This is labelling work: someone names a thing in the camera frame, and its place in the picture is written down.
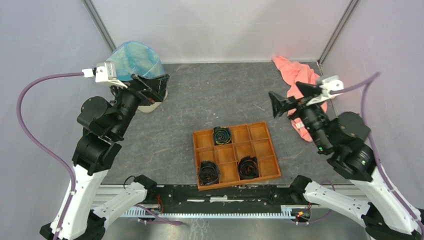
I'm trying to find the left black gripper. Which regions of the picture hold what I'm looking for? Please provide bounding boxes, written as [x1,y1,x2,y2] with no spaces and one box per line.
[109,71,171,137]

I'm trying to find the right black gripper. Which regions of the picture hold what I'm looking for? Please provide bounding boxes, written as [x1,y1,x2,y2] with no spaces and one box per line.
[266,80,331,151]

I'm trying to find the beige trash bin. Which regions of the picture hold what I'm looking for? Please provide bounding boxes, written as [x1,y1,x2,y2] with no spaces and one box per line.
[124,74,170,113]

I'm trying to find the blue plastic trash bag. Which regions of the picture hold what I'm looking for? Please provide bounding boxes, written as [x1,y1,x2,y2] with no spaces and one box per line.
[107,41,165,82]

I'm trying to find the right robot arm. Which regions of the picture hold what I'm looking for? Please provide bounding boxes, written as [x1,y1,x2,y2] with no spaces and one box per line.
[268,82,424,240]

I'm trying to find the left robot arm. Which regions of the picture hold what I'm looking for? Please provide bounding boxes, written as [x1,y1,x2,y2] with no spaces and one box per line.
[40,74,169,240]

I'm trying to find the pink cloth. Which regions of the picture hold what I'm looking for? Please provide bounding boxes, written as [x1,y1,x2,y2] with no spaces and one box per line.
[271,55,329,143]

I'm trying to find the orange compartment tray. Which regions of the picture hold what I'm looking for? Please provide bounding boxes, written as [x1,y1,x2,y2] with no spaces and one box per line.
[192,121,282,191]

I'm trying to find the black bag roll top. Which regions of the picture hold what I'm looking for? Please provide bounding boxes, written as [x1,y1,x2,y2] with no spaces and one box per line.
[212,126,232,146]

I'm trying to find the black bag roll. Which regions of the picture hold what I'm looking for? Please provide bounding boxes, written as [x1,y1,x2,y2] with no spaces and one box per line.
[237,155,259,180]
[197,160,221,186]
[212,126,232,146]

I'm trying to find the black bag roll right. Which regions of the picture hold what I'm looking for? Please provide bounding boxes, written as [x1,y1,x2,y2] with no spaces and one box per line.
[237,155,259,180]

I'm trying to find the black bag roll left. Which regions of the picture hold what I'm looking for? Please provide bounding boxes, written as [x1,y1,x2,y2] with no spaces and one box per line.
[197,160,221,186]

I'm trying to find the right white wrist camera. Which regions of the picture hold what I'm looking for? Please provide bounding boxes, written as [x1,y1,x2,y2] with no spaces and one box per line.
[306,75,344,106]

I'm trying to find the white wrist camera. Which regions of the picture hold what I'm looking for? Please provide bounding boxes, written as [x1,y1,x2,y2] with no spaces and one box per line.
[306,75,344,106]
[82,61,128,89]

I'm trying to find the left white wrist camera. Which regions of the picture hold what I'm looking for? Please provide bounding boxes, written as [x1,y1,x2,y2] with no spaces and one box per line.
[82,61,128,89]

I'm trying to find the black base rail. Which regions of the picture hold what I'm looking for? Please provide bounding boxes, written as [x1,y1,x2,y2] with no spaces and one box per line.
[141,184,309,214]

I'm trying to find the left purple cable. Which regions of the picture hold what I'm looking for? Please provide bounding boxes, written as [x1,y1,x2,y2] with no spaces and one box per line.
[16,72,185,240]

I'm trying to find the white slotted cable duct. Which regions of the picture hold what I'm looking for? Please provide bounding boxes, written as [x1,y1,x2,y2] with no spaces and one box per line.
[120,206,310,220]

